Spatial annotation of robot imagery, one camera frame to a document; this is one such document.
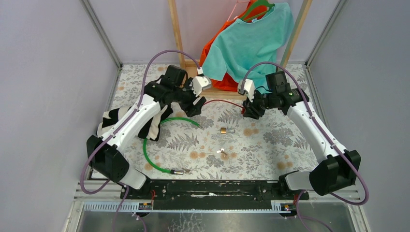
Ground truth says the teal t-shirt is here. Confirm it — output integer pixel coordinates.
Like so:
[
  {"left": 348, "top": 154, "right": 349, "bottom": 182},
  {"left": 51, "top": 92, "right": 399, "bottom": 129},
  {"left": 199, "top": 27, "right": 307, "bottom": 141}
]
[{"left": 200, "top": 2, "right": 294, "bottom": 93}]

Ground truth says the red cable lock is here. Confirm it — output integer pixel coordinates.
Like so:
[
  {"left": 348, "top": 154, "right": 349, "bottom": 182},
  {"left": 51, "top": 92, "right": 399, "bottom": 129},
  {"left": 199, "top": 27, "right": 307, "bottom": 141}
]
[{"left": 202, "top": 99, "right": 243, "bottom": 115}]

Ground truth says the floral table mat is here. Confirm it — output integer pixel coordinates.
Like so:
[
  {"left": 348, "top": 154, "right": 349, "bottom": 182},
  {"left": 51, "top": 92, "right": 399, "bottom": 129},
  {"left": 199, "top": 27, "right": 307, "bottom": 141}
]
[{"left": 91, "top": 63, "right": 336, "bottom": 181}]

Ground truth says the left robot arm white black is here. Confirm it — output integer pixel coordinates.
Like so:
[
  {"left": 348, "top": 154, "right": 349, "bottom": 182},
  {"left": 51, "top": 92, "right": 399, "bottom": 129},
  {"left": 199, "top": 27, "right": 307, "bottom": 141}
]
[{"left": 86, "top": 65, "right": 211, "bottom": 199}]

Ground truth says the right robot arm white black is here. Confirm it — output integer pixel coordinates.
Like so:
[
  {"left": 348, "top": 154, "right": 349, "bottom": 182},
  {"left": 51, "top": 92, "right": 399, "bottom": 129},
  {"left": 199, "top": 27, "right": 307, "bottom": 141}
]
[{"left": 238, "top": 71, "right": 361, "bottom": 199}]

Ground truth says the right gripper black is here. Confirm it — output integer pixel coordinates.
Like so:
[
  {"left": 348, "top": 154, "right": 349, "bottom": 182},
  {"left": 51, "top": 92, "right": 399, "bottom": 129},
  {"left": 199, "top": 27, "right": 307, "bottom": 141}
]
[{"left": 242, "top": 88, "right": 276, "bottom": 120}]

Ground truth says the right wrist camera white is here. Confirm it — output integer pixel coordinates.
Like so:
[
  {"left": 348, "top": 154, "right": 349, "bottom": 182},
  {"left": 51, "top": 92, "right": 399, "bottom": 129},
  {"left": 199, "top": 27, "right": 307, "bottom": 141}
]
[{"left": 237, "top": 79, "right": 256, "bottom": 102}]

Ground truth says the green cable lock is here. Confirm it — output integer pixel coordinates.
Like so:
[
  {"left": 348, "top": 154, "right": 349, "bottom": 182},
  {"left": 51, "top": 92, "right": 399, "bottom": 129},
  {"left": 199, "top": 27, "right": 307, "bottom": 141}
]
[{"left": 143, "top": 117, "right": 205, "bottom": 175}]

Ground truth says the green hanger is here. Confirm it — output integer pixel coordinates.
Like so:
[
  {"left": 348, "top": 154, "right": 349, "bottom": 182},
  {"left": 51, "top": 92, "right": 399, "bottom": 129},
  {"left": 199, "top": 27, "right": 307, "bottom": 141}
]
[{"left": 240, "top": 0, "right": 275, "bottom": 22}]

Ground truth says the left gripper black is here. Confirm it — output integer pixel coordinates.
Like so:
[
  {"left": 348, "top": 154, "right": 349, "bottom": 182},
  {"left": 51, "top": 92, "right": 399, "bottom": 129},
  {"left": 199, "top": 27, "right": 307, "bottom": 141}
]
[{"left": 171, "top": 77, "right": 205, "bottom": 117}]

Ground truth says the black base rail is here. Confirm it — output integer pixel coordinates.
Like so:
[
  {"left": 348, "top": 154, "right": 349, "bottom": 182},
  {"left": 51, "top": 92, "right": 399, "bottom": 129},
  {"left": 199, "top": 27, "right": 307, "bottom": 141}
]
[{"left": 120, "top": 179, "right": 309, "bottom": 211}]

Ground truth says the pink hanger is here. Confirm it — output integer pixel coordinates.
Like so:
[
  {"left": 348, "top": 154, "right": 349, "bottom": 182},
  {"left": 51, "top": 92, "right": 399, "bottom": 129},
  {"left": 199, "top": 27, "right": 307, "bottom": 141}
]
[{"left": 226, "top": 0, "right": 250, "bottom": 22}]

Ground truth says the wooden clothes rack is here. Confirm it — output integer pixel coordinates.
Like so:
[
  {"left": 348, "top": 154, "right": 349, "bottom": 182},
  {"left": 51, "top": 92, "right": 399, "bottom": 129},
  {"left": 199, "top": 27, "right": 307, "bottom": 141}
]
[{"left": 168, "top": 0, "right": 313, "bottom": 100}]

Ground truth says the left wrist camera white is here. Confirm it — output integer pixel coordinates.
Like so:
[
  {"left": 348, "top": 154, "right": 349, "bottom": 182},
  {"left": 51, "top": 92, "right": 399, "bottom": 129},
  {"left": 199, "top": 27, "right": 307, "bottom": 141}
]
[{"left": 191, "top": 67, "right": 212, "bottom": 97}]

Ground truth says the brass padlock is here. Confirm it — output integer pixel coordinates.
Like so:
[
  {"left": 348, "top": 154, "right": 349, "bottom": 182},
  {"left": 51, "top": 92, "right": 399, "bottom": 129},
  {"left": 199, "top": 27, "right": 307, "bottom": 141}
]
[{"left": 220, "top": 128, "right": 235, "bottom": 134}]

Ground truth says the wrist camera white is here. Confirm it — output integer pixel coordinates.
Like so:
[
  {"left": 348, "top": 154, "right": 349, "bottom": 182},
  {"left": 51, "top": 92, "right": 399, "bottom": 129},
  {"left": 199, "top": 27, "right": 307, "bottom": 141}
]
[
  {"left": 191, "top": 67, "right": 212, "bottom": 97},
  {"left": 237, "top": 79, "right": 256, "bottom": 102}
]

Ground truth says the orange garment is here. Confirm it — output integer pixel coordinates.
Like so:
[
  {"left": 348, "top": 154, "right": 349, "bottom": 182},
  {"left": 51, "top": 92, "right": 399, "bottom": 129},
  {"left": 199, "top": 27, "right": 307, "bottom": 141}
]
[{"left": 199, "top": 0, "right": 273, "bottom": 91}]

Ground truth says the black white striped cloth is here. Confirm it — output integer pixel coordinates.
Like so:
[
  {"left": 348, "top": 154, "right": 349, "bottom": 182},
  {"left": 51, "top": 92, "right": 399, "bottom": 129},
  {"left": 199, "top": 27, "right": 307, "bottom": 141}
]
[{"left": 96, "top": 104, "right": 173, "bottom": 141}]

